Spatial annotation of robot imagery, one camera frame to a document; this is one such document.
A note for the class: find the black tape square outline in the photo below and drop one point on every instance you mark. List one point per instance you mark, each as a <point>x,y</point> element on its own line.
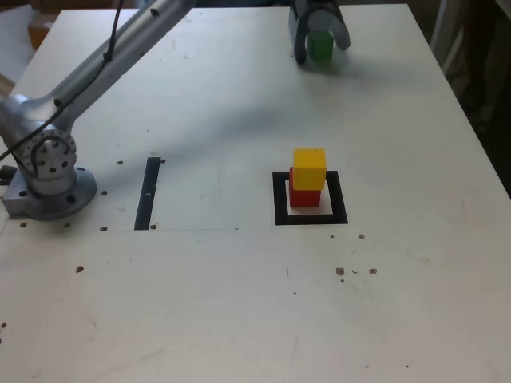
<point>311,220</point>

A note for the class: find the white frame bars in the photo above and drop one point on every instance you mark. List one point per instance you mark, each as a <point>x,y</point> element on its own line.
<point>453,52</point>

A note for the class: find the brown cardboard box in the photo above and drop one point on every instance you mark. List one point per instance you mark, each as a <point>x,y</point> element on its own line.
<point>38,36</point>

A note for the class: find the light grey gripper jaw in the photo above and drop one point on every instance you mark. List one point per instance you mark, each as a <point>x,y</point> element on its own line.
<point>325,20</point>

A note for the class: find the red cube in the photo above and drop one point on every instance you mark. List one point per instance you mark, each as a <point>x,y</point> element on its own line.
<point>305,198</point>

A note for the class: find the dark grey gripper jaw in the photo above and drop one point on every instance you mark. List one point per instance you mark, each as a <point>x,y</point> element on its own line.
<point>298,40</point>

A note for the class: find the green cube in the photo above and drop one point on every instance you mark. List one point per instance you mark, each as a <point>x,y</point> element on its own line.
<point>319,46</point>

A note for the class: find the yellow cube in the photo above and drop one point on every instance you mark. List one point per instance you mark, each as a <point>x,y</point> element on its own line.
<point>309,167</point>

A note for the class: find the black tape strip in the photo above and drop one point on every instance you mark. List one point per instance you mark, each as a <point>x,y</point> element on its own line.
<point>147,191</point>

